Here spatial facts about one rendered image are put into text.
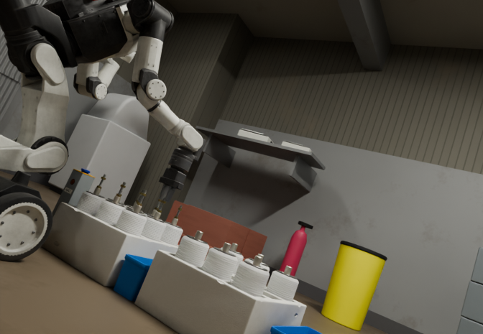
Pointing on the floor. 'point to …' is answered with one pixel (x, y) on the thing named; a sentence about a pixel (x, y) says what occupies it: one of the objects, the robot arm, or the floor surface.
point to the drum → (352, 284)
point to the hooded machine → (108, 145)
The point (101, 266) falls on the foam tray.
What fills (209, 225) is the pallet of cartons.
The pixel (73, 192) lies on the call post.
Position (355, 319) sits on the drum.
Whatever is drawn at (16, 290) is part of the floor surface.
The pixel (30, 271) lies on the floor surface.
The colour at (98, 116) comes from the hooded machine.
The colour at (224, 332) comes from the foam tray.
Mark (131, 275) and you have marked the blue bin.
